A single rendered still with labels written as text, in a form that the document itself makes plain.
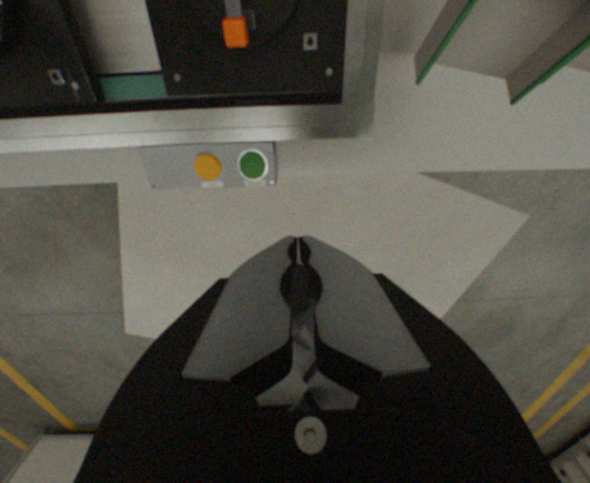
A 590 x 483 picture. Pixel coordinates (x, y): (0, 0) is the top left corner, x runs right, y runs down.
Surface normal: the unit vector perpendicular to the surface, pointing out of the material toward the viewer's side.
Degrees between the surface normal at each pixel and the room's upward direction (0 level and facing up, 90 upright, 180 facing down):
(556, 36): 90
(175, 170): 0
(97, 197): 0
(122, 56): 0
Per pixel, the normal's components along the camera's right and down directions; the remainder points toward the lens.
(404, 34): 0.01, 0.50
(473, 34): -0.09, 0.96
